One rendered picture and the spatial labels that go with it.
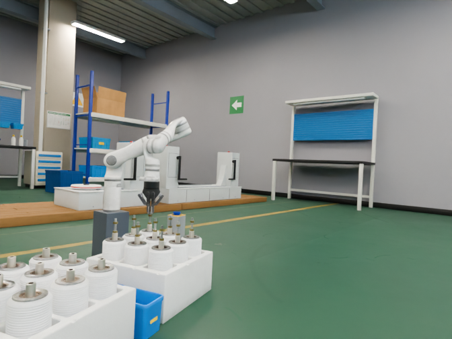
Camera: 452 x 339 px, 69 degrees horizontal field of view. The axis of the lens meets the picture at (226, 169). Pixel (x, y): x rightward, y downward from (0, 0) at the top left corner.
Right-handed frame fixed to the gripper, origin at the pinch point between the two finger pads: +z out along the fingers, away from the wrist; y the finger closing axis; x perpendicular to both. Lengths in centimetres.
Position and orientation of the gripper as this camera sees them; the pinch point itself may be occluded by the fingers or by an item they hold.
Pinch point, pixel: (150, 210)
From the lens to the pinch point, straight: 164.9
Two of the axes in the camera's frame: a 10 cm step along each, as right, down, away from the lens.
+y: -10.0, -0.5, -0.1
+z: -0.5, 10.0, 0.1
